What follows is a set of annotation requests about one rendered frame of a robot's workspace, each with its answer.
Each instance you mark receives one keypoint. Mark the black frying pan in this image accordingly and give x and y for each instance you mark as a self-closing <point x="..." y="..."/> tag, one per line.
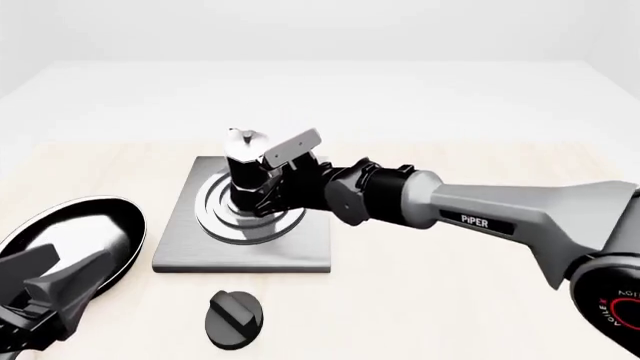
<point x="85" y="225"/>

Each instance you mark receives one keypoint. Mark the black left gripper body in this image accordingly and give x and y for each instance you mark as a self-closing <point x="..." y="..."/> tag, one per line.
<point x="27" y="326"/>

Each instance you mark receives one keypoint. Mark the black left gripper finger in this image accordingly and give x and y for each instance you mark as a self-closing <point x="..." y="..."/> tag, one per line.
<point x="75" y="285"/>
<point x="27" y="264"/>

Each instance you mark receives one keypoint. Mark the round black stove knob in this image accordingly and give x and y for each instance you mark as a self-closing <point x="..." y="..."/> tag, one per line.
<point x="232" y="322"/>

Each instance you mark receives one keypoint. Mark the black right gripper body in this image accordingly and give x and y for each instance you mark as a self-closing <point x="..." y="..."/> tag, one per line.
<point x="305" y="187"/>

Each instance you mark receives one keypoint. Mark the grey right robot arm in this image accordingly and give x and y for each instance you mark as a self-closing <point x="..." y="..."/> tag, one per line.
<point x="480" y="210"/>

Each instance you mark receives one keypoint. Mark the silver and black moka pot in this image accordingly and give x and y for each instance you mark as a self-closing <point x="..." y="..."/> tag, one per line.
<point x="245" y="176"/>

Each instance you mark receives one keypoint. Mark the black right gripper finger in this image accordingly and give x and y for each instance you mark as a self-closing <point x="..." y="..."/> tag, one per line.
<point x="267" y="204"/>
<point x="270" y="173"/>

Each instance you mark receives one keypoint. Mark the small grey plate on stalk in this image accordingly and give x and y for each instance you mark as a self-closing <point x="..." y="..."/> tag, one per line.
<point x="292" y="148"/>

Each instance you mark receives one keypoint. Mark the flat grey stove plate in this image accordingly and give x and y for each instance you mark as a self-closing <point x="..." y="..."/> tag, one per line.
<point x="250" y="251"/>

